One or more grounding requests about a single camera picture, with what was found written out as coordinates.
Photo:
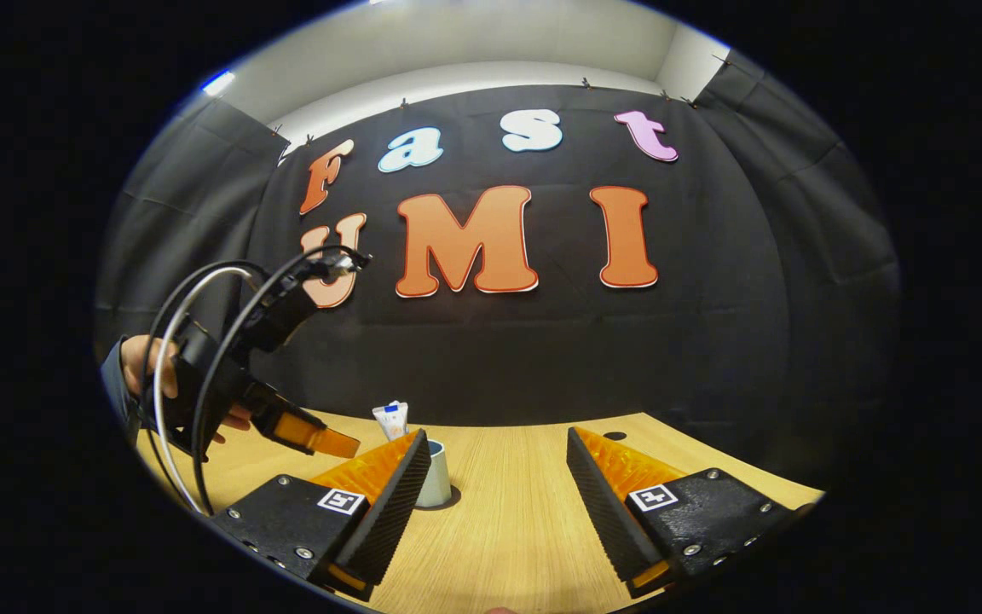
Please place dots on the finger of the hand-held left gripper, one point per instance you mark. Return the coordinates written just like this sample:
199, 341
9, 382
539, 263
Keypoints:
303, 431

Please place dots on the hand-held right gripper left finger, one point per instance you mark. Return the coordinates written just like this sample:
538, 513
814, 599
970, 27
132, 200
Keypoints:
389, 503

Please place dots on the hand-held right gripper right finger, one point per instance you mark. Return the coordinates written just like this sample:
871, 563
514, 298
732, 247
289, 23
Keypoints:
602, 503

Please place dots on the dark round coaster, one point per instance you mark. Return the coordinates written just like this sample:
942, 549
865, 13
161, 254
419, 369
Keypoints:
454, 497

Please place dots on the white toothpaste tube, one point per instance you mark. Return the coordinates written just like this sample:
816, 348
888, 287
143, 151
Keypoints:
390, 419

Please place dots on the wooden desktop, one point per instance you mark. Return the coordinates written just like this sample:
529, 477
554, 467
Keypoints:
508, 529

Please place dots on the black backdrop cloth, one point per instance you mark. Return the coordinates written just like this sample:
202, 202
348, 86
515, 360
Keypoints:
542, 358

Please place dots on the ceiling light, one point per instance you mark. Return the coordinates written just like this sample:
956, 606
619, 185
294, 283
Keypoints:
218, 83

